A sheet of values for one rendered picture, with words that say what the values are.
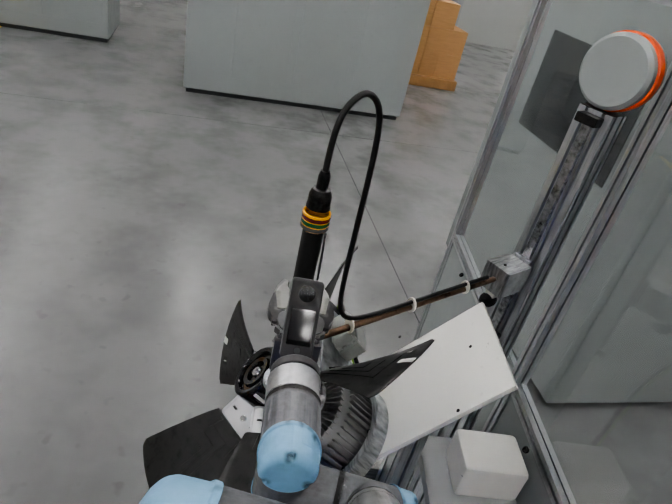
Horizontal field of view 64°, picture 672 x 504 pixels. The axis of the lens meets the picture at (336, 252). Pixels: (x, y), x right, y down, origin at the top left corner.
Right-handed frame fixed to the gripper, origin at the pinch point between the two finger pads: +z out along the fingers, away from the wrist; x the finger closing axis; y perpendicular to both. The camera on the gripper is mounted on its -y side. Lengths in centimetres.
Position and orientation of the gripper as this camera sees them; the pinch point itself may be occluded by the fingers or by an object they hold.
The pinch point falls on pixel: (303, 283)
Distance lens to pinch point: 92.3
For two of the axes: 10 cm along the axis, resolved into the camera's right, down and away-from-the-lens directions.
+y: -2.0, 8.3, 5.3
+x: 9.8, 1.6, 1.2
